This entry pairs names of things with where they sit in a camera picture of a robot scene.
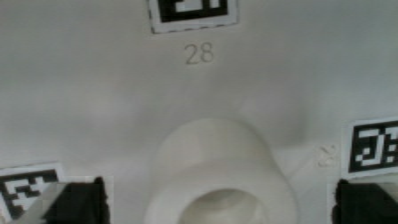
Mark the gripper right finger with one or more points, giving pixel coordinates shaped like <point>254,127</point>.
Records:
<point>364,204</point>

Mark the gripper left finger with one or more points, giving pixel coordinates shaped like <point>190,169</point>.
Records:
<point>71,204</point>

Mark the white round table top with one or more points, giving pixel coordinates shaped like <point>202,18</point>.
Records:
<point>211,102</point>

